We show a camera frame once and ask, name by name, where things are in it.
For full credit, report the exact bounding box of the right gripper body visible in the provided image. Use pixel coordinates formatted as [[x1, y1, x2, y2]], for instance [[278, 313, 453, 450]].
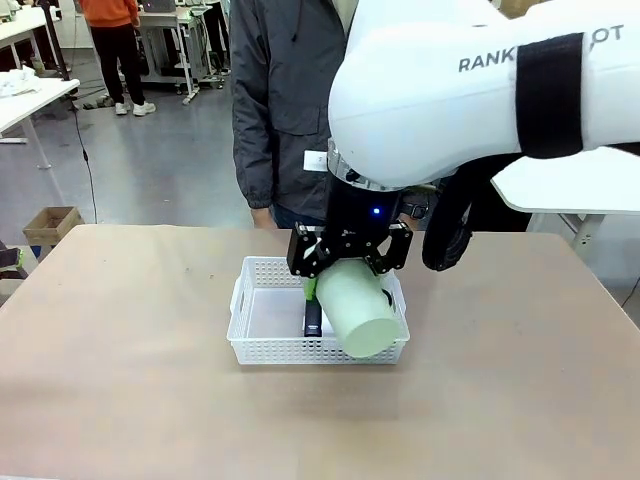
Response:
[[324, 179, 402, 259]]

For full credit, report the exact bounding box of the black stapler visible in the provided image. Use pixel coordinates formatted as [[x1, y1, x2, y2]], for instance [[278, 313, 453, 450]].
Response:
[[303, 298, 323, 338]]

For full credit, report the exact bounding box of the pale green cup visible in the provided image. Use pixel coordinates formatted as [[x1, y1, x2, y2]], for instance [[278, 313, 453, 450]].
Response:
[[315, 258, 401, 359]]

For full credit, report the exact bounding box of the person's right forearm grey sleeve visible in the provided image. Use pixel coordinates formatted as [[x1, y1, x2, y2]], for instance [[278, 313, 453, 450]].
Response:
[[232, 99, 277, 211]]

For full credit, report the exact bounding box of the white perforated plastic basket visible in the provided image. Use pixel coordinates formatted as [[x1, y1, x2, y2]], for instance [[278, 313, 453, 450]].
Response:
[[226, 255, 412, 367]]

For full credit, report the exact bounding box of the small brown cardboard box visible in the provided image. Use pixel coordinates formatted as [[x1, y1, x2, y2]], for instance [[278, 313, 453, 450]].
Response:
[[22, 206, 84, 247]]

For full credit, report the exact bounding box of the white paper tag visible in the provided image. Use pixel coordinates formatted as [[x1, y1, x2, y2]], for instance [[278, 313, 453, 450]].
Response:
[[302, 148, 331, 174]]

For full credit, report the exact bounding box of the white table with cloth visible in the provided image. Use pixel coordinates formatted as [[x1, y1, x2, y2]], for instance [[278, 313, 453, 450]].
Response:
[[0, 77, 81, 170]]

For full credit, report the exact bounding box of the person in grey jacket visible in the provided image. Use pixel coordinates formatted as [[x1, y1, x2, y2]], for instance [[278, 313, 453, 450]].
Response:
[[229, 0, 362, 231]]

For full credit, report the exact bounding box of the white crumpled cloth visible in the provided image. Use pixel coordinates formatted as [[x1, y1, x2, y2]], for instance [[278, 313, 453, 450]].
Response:
[[0, 68, 44, 99]]

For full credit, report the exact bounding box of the large white table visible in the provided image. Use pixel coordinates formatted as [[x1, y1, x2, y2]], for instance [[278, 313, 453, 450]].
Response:
[[489, 143, 640, 257]]

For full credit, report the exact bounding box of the black metal stand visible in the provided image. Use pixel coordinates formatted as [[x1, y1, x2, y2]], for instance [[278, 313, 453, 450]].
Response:
[[40, 0, 72, 82]]

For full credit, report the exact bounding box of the person in orange shirt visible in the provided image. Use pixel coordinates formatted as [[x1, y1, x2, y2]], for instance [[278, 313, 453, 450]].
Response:
[[78, 0, 157, 117]]

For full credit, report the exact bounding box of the white background desk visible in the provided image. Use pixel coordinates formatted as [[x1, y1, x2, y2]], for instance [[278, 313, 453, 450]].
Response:
[[133, 8, 214, 105]]

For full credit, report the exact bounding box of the black cable sleeve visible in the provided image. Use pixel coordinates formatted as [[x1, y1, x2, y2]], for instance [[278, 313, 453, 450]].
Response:
[[422, 149, 522, 274]]

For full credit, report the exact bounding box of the black floor cable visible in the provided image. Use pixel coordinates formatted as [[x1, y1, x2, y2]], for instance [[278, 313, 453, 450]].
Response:
[[73, 105, 99, 224]]

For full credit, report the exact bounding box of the black velcro strap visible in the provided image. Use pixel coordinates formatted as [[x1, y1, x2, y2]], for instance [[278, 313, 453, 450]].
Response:
[[514, 32, 587, 160]]

